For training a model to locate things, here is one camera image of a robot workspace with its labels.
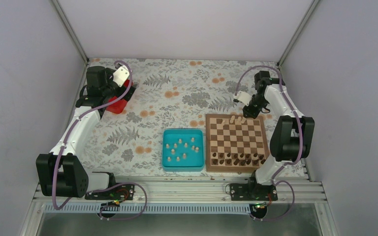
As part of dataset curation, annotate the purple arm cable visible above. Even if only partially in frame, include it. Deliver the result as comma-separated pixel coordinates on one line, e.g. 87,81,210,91
51,60,148,223
234,65,304,222

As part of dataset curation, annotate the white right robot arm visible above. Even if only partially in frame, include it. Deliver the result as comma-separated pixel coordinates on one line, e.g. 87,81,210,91
235,71,315,200

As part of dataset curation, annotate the aluminium corner post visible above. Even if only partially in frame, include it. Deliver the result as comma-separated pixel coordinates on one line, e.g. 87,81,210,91
50,0,89,64
277,0,320,67

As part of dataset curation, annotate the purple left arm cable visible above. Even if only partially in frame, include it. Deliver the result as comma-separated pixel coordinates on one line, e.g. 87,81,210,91
51,60,148,223

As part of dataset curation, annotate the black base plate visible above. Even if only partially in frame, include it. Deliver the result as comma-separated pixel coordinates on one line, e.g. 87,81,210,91
85,184,135,202
229,183,278,201

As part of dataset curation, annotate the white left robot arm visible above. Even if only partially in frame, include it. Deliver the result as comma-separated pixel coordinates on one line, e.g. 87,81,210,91
36,62,135,199

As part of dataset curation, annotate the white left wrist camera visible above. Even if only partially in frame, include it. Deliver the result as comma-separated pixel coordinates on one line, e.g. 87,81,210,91
113,65,130,87

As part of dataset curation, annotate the red plastic tray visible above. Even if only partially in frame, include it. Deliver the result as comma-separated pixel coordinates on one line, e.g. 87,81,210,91
106,79,135,114

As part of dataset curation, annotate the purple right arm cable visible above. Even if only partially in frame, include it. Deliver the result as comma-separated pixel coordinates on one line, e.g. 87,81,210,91
234,65,304,222

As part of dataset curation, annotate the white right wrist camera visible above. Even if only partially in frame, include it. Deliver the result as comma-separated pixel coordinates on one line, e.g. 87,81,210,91
233,91,252,106

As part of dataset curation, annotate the aluminium corner post left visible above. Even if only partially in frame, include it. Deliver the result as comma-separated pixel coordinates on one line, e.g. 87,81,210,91
50,0,89,64

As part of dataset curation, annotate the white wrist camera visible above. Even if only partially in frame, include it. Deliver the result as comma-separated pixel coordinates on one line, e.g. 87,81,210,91
233,91,252,106
113,65,130,87

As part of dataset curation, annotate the dark chess pieces row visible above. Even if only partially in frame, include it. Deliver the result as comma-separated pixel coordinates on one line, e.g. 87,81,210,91
210,152,266,167

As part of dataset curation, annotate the aluminium front rail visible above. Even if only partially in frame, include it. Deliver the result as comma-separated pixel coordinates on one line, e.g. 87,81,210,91
32,180,327,204

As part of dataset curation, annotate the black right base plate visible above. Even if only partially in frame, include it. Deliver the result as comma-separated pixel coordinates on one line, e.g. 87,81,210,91
229,183,278,201

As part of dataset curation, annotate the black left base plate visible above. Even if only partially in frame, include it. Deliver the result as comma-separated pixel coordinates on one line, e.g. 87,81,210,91
85,184,135,202

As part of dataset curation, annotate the wooden chess board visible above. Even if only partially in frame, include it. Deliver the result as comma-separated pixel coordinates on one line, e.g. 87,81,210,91
205,114,270,173

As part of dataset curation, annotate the aluminium corner post right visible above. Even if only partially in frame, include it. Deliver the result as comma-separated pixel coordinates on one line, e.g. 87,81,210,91
277,0,320,67

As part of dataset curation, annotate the floral table mat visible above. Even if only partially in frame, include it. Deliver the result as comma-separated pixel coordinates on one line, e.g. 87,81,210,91
76,58,307,178

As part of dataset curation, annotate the teal plastic tray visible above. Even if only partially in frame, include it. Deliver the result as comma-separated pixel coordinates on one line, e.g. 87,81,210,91
161,128,205,172

